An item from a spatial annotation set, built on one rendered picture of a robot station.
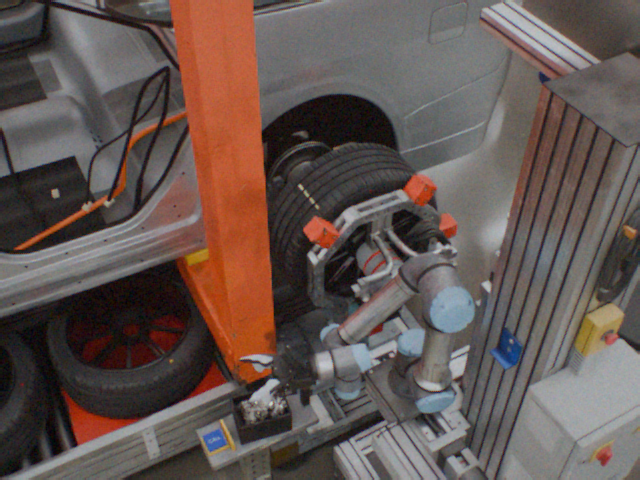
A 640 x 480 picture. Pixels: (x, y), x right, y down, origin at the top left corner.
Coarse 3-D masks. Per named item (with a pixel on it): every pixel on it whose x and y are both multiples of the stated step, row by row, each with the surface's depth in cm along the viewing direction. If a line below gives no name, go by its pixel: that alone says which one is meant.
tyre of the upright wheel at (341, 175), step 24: (360, 144) 286; (312, 168) 280; (336, 168) 276; (360, 168) 275; (384, 168) 277; (408, 168) 286; (288, 192) 281; (312, 192) 274; (336, 192) 269; (360, 192) 270; (384, 192) 277; (288, 216) 278; (312, 216) 270; (336, 216) 273; (288, 240) 278; (288, 264) 281
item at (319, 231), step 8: (312, 224) 265; (320, 224) 262; (328, 224) 268; (312, 232) 264; (320, 232) 262; (328, 232) 263; (336, 232) 267; (312, 240) 263; (320, 240) 264; (328, 240) 266
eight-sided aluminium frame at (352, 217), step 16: (400, 192) 275; (352, 208) 269; (368, 208) 272; (384, 208) 269; (400, 208) 273; (416, 208) 278; (432, 208) 290; (336, 224) 270; (352, 224) 266; (336, 240) 268; (432, 240) 296; (320, 256) 271; (320, 272) 276; (320, 288) 282; (320, 304) 289; (336, 304) 294
